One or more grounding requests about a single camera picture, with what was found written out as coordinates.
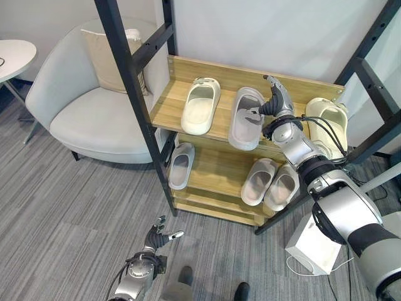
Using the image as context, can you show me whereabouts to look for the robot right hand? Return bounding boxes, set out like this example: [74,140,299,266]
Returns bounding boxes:
[249,75,294,118]

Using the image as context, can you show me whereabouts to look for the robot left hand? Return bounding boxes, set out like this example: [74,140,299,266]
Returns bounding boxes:
[144,215,185,251]

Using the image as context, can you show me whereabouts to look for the large grey slide slipper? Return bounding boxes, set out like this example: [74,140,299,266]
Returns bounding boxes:
[227,87,266,152]

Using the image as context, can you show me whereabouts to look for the wooden rack shelf with back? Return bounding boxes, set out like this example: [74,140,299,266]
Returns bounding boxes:
[150,55,346,152]

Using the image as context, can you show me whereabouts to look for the robot left foot dark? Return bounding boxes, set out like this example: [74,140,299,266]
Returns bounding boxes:
[177,265,194,288]

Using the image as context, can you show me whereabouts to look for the robot foot dark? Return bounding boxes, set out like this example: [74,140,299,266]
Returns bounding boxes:
[177,265,194,288]
[234,282,251,301]

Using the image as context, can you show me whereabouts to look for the cream slide slipper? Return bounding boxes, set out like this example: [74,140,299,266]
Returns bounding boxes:
[180,77,222,136]
[305,97,350,159]

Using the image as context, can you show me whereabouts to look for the robot right foot dark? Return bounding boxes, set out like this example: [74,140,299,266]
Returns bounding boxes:
[234,282,251,301]

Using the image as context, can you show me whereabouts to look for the light grey armchair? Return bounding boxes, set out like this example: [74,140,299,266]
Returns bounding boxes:
[24,17,172,164]

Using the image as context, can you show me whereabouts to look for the white box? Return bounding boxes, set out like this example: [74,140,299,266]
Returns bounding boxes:
[284,210,347,277]

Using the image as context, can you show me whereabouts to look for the white object behind cushion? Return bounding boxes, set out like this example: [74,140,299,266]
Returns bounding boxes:
[125,28,143,42]

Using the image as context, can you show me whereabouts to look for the beige cushion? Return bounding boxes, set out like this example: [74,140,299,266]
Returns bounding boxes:
[80,28,150,96]

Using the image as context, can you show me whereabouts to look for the round white table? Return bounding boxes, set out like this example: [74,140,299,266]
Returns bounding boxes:
[0,40,38,145]

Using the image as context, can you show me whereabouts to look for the black right wrist cables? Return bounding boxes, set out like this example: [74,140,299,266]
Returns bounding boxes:
[299,115,349,164]

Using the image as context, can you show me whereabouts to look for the black floor cable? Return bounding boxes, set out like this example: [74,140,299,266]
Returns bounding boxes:
[346,162,401,203]

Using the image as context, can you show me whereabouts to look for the black metal rack frame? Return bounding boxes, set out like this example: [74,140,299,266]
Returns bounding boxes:
[93,0,401,236]

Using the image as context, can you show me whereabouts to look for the thin white cable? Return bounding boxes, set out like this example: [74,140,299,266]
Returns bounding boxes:
[286,254,355,278]

